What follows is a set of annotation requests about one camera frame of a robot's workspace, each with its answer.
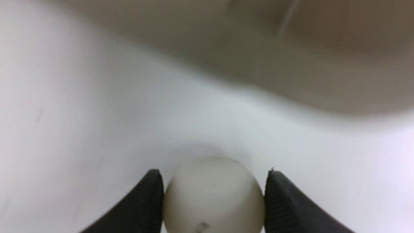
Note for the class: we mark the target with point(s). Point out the tan plastic bin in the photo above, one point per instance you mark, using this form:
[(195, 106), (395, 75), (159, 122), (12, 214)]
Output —
[(348, 57)]

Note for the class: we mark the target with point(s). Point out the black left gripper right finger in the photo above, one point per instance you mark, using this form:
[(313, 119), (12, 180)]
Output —
[(289, 210)]

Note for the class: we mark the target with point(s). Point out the white ball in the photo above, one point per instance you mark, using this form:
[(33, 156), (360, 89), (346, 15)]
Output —
[(213, 195)]

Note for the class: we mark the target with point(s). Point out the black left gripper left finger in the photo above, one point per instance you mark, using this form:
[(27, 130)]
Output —
[(140, 211)]

